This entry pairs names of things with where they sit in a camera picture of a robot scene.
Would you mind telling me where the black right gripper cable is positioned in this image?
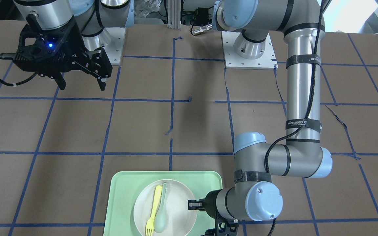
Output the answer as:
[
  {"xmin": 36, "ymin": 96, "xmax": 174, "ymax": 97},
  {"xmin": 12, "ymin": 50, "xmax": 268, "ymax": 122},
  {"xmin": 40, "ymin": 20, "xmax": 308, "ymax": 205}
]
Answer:
[{"xmin": 0, "ymin": 54, "xmax": 38, "ymax": 88}]

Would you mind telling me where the black power adapter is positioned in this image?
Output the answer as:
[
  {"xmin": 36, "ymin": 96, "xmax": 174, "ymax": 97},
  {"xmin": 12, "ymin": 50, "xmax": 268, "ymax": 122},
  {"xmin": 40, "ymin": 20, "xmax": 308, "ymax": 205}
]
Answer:
[{"xmin": 194, "ymin": 7, "xmax": 209, "ymax": 24}]

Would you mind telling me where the light green tray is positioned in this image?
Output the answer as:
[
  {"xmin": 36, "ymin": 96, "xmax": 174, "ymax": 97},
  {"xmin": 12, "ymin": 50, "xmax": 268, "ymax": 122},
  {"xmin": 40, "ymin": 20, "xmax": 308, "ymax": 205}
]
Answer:
[{"xmin": 103, "ymin": 171, "xmax": 222, "ymax": 236}]

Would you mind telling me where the yellow plastic fork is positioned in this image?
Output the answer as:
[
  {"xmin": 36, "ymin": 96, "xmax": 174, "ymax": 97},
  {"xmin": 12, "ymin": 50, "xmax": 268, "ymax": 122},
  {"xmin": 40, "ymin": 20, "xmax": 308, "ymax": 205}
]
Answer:
[{"xmin": 145, "ymin": 185, "xmax": 162, "ymax": 236}]

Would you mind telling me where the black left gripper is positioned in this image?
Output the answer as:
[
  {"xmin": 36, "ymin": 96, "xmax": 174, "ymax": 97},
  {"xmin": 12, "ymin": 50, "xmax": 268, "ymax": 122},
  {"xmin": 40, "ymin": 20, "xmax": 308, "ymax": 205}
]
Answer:
[{"xmin": 188, "ymin": 189, "xmax": 239, "ymax": 236}]

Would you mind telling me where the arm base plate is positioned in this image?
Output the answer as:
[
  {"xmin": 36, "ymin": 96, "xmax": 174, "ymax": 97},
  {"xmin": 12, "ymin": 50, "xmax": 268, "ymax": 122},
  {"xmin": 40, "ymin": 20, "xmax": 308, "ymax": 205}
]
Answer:
[
  {"xmin": 221, "ymin": 31, "xmax": 278, "ymax": 70},
  {"xmin": 104, "ymin": 28, "xmax": 127, "ymax": 66}
]

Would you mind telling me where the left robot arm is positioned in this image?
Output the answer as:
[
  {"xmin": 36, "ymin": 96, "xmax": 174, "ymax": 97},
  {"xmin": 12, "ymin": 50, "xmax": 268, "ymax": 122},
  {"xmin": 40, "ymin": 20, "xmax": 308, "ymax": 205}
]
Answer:
[{"xmin": 188, "ymin": 0, "xmax": 333, "ymax": 236}]

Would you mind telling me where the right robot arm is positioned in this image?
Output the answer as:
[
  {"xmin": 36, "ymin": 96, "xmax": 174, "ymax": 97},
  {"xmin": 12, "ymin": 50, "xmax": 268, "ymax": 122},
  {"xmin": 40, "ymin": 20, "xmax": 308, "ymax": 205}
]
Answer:
[{"xmin": 12, "ymin": 0, "xmax": 135, "ymax": 91}]

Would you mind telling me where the white round plate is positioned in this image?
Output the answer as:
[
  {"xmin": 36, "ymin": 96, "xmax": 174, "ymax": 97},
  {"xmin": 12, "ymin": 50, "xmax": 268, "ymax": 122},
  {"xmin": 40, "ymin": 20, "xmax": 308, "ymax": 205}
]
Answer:
[{"xmin": 133, "ymin": 179, "xmax": 198, "ymax": 236}]

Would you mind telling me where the aluminium frame post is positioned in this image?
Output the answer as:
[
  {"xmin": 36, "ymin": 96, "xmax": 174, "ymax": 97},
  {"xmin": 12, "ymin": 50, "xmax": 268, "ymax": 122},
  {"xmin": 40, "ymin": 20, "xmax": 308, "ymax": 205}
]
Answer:
[{"xmin": 165, "ymin": 0, "xmax": 182, "ymax": 30}]

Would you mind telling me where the silver metal connector plug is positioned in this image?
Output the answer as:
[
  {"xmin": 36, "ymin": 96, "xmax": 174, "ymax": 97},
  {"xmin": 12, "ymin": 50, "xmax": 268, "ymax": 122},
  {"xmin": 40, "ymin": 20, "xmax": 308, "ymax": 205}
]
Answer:
[{"xmin": 190, "ymin": 24, "xmax": 213, "ymax": 36}]

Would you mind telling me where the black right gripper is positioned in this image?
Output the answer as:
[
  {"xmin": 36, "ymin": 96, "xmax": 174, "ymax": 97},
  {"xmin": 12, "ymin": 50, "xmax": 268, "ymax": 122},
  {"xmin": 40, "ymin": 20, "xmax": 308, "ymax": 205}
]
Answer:
[{"xmin": 13, "ymin": 15, "xmax": 113, "ymax": 91}]

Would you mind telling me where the pale green plastic spoon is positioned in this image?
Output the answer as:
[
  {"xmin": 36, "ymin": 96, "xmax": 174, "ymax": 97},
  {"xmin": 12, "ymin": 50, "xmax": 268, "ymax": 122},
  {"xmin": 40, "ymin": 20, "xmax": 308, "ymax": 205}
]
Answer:
[{"xmin": 154, "ymin": 183, "xmax": 167, "ymax": 233}]

